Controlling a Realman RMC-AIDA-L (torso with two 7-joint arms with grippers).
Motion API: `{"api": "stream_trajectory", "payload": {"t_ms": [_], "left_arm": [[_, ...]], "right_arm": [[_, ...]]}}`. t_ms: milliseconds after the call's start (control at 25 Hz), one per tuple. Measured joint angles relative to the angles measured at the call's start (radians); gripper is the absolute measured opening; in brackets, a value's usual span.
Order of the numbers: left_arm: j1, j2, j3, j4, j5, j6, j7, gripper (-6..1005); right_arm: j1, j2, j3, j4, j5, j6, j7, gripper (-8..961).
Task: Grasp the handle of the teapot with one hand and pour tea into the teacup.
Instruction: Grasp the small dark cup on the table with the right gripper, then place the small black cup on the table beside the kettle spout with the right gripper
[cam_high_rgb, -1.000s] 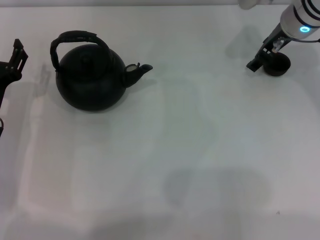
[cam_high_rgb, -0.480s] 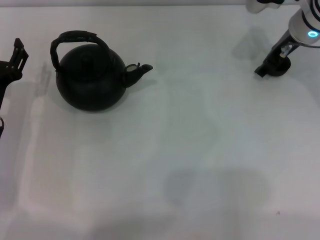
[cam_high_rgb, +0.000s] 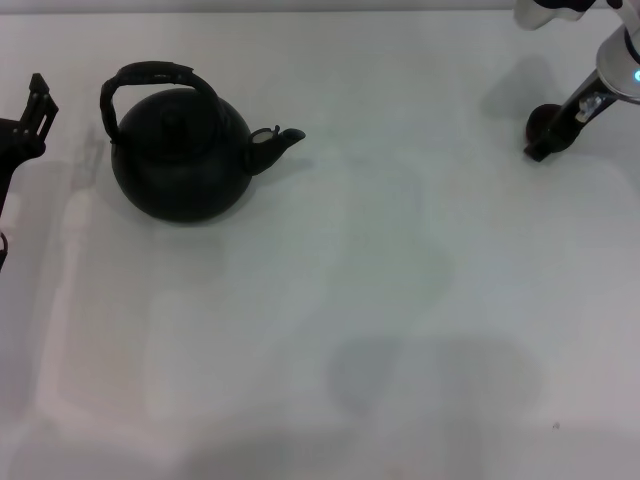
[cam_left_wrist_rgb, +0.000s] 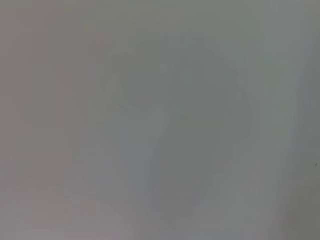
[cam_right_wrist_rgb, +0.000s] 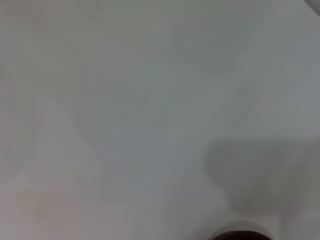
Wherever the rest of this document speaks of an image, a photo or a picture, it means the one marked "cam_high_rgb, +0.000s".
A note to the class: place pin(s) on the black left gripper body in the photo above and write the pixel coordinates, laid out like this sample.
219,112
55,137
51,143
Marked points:
12,142

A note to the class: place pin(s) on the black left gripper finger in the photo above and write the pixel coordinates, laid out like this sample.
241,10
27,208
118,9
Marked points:
39,115

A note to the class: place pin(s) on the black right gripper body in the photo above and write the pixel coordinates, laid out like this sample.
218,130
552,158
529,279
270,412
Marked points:
575,125

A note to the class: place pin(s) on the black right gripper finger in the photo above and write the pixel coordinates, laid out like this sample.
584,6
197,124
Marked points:
539,149

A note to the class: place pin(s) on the small dark brown teacup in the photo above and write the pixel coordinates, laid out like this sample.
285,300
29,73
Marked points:
541,120

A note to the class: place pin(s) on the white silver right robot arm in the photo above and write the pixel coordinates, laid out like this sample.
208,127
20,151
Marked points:
620,55

